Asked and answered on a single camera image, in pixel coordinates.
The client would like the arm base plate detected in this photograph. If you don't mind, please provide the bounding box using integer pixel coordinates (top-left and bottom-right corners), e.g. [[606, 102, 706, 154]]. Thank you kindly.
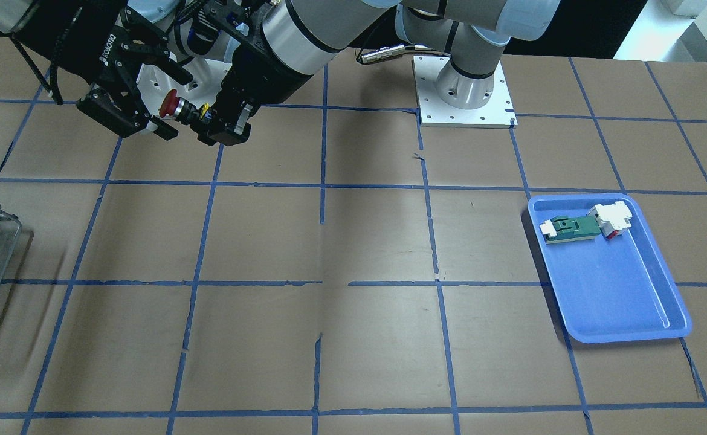
[[413, 56, 518, 129], [135, 57, 233, 106]]

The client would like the blue plastic tray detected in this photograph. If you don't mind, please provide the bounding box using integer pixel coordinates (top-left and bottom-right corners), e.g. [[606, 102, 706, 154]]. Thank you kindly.
[[528, 193, 693, 344]]

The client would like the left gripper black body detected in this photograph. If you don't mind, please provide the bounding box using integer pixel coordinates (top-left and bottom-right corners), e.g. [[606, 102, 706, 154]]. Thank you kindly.
[[218, 41, 313, 121]]

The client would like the black braided cable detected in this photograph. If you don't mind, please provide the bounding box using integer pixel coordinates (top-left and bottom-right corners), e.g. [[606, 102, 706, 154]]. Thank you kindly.
[[9, 6, 82, 106]]

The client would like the white circuit breaker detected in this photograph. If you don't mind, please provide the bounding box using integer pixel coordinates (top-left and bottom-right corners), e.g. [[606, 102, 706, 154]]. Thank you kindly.
[[587, 201, 633, 240]]

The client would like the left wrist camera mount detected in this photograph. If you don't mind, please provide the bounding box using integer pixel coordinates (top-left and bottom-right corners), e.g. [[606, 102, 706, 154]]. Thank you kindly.
[[200, 1, 273, 36]]

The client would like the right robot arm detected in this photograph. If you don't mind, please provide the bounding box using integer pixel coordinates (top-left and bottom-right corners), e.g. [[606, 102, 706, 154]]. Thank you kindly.
[[0, 1, 253, 146]]

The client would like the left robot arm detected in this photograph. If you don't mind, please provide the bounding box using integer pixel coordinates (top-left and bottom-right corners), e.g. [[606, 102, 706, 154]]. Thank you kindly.
[[191, 1, 559, 146]]

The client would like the green terminal block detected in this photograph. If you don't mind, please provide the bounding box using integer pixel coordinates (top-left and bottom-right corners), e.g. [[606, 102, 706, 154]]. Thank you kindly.
[[539, 216, 601, 244]]

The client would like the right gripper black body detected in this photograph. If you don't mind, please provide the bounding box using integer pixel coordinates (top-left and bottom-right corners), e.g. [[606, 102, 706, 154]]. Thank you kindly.
[[81, 18, 144, 97]]

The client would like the red emergency stop button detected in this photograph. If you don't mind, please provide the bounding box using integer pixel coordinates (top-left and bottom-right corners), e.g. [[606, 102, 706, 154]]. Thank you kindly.
[[158, 89, 211, 127]]

